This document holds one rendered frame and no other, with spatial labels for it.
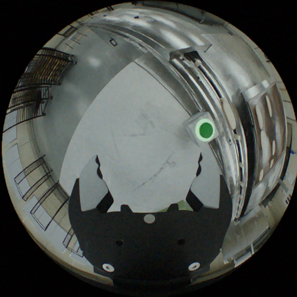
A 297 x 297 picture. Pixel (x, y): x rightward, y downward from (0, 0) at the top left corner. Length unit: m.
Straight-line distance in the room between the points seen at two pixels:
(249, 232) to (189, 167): 1.03
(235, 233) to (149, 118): 1.17
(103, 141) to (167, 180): 0.28
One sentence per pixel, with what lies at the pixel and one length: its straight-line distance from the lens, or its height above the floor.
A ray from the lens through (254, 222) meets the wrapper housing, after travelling 1.19.
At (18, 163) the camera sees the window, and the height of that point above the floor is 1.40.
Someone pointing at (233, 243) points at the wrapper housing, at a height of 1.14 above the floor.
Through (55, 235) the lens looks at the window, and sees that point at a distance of 4.27.
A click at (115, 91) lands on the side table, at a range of 0.35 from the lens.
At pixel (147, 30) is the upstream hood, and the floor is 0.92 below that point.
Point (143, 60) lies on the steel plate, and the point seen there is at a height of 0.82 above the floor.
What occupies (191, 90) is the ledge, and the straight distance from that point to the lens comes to 0.29.
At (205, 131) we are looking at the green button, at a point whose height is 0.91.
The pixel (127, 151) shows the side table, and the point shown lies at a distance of 0.34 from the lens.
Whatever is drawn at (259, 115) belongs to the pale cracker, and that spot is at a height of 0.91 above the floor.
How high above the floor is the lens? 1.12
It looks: 71 degrees down
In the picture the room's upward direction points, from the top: 164 degrees counter-clockwise
